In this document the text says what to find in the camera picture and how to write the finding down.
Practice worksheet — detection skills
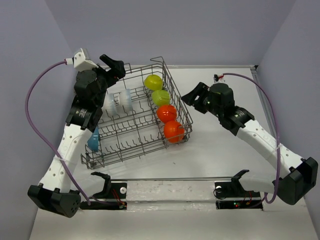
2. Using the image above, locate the blue bowl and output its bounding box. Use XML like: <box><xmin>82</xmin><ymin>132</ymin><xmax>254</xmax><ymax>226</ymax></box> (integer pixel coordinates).
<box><xmin>87</xmin><ymin>126</ymin><xmax>100</xmax><ymax>152</ymax></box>

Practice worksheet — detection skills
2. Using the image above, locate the lime green bowl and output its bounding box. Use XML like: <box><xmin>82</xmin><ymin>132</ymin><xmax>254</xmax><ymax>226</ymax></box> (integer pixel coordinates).
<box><xmin>144</xmin><ymin>74</ymin><xmax>163</xmax><ymax>91</ymax></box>

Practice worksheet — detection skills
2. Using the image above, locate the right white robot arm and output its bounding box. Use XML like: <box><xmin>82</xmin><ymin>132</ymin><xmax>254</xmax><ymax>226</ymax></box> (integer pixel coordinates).
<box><xmin>181</xmin><ymin>82</ymin><xmax>319</xmax><ymax>205</ymax></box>

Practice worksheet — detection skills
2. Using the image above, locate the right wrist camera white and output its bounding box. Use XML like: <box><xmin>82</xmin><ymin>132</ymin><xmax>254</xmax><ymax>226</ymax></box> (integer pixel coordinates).
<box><xmin>213</xmin><ymin>74</ymin><xmax>226</xmax><ymax>83</ymax></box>

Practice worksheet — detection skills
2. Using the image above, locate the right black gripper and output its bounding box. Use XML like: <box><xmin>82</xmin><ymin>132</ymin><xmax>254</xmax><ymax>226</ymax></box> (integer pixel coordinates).
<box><xmin>182</xmin><ymin>81</ymin><xmax>223</xmax><ymax>118</ymax></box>

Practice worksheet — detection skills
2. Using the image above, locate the grey wire dish rack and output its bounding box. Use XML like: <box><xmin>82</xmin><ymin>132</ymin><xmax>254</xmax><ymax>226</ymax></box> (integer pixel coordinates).
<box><xmin>80</xmin><ymin>56</ymin><xmax>193</xmax><ymax>170</ymax></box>

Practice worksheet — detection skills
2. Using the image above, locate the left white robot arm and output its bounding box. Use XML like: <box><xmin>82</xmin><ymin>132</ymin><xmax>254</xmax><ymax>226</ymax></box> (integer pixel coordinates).
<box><xmin>24</xmin><ymin>53</ymin><xmax>126</xmax><ymax>218</ymax></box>

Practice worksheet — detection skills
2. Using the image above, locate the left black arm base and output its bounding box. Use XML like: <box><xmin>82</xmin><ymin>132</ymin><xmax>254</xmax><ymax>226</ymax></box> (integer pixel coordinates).
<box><xmin>79</xmin><ymin>171</ymin><xmax>127</xmax><ymax>210</ymax></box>

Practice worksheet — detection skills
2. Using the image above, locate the white square dish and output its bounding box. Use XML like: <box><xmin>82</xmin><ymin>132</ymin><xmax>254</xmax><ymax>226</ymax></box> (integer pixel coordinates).
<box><xmin>151</xmin><ymin>89</ymin><xmax>171</xmax><ymax>107</ymax></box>

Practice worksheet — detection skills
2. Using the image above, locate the orange bowl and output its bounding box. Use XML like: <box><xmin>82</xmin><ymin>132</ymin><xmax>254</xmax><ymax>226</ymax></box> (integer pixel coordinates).
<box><xmin>164</xmin><ymin>120</ymin><xmax>185</xmax><ymax>144</ymax></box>
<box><xmin>156</xmin><ymin>105</ymin><xmax>177</xmax><ymax>123</ymax></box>

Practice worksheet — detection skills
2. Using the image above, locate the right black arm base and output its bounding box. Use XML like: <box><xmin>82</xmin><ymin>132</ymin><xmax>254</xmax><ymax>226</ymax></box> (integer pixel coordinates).
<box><xmin>213</xmin><ymin>169</ymin><xmax>263</xmax><ymax>210</ymax></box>

